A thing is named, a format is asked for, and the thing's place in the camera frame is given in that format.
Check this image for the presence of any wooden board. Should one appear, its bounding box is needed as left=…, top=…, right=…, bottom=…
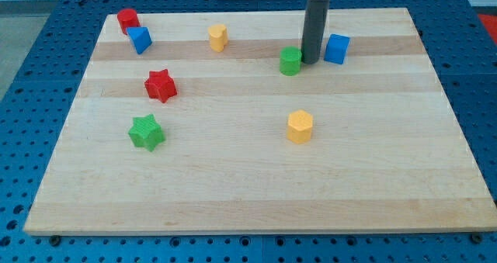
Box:
left=24, top=8, right=496, bottom=236

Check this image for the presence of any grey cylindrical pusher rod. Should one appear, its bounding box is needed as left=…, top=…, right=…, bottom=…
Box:
left=301, top=0, right=330, bottom=64

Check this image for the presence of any blue cube block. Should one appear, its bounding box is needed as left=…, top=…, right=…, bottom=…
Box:
left=324, top=34, right=350, bottom=64

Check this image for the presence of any red star block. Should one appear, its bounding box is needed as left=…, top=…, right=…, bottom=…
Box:
left=144, top=69, right=177, bottom=103

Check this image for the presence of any blue triangle block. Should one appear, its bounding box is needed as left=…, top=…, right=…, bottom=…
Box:
left=127, top=26, right=152, bottom=54

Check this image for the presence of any red cylinder block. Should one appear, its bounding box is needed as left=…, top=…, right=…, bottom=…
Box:
left=116, top=8, right=141, bottom=35

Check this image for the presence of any yellow heart block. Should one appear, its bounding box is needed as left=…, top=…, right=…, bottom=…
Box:
left=207, top=24, right=228, bottom=52

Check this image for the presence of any green cylinder block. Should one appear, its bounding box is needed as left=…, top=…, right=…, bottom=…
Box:
left=279, top=47, right=302, bottom=76

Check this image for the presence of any green star block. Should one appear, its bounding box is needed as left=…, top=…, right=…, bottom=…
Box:
left=128, top=114, right=165, bottom=152

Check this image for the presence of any yellow hexagon block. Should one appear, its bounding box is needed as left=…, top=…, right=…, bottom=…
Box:
left=287, top=109, right=314, bottom=144

